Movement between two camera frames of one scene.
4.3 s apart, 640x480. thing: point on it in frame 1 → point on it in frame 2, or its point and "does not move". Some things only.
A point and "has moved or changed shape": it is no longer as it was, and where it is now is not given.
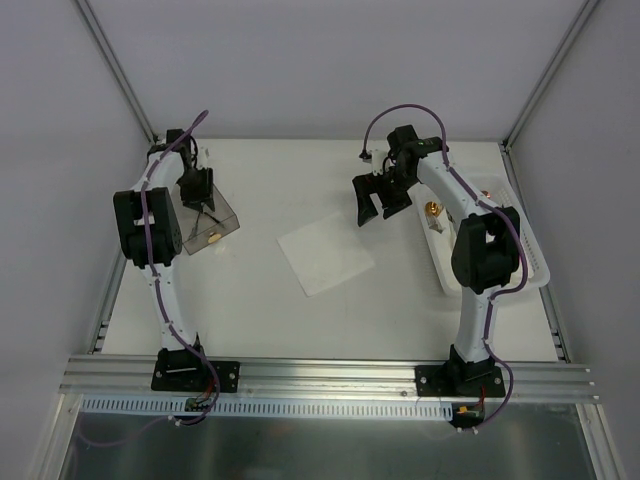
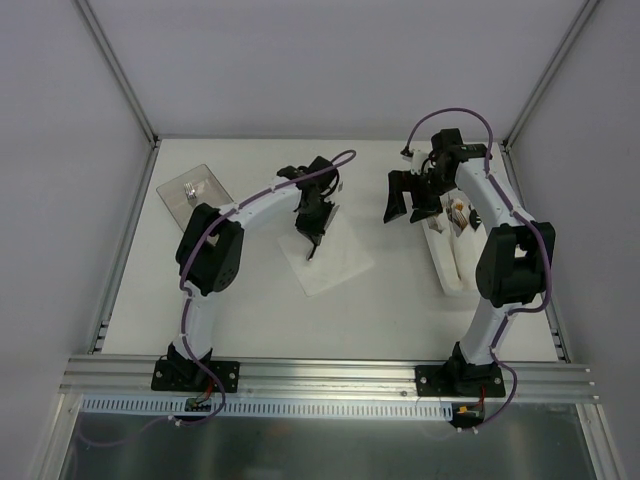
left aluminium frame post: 117,70 does not move
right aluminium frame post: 530,104 does not move
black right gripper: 382,187 → 415,190
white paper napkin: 324,253 does not move
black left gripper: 197,192 → 310,221
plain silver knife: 214,218 has moved or changed shape
